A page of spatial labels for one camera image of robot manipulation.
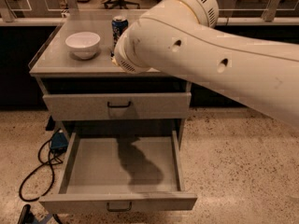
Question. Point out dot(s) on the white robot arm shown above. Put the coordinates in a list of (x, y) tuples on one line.
[(178, 37)]

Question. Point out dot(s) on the grey closed upper drawer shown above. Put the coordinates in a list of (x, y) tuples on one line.
[(171, 105)]

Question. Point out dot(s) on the grey drawer cabinet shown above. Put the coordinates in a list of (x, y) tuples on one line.
[(58, 71)]

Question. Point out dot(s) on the grey open middle drawer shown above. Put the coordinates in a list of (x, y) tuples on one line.
[(120, 174)]

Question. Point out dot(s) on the blue pepsi can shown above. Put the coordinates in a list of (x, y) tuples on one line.
[(119, 25)]

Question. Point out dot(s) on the white ceramic bowl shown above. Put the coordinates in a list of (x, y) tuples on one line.
[(83, 45)]

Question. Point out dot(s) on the blue power box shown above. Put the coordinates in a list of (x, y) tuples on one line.
[(58, 142)]

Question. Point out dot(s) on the grey background desk right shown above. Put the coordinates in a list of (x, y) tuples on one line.
[(255, 8)]

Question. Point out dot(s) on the grey background desk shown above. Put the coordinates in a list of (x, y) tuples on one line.
[(35, 8), (255, 8)]

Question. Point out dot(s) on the black object bottom left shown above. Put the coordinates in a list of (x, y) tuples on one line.
[(26, 216)]

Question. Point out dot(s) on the grey background desk left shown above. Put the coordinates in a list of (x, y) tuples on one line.
[(35, 8)]

